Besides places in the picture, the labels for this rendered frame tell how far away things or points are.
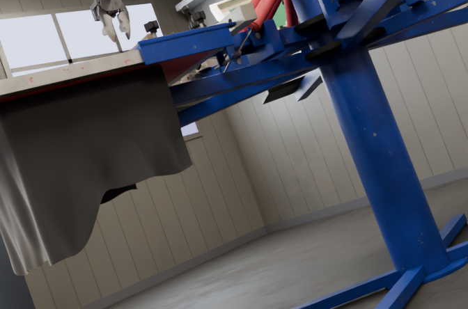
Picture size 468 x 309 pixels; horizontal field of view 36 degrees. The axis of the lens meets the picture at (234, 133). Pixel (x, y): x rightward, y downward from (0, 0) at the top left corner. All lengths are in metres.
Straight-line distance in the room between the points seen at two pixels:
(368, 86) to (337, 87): 0.11
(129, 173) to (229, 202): 5.06
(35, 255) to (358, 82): 1.31
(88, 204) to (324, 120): 4.64
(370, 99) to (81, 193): 1.20
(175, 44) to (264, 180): 5.09
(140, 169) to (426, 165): 4.16
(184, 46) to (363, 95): 0.86
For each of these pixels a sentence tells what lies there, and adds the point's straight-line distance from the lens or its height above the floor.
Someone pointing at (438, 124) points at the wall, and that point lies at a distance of 5.76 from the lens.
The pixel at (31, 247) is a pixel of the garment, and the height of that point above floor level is 0.59.
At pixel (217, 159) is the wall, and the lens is 7.01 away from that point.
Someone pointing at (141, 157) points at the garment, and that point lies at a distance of 1.96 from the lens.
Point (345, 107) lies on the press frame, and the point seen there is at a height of 0.68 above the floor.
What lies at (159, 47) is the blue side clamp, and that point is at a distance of 1.99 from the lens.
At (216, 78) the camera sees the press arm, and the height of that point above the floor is 0.90.
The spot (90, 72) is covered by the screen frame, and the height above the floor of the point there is 0.96.
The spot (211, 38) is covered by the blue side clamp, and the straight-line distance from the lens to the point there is 2.07.
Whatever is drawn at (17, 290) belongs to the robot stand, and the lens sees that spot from 2.69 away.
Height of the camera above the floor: 0.55
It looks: 4 degrees up
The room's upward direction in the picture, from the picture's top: 20 degrees counter-clockwise
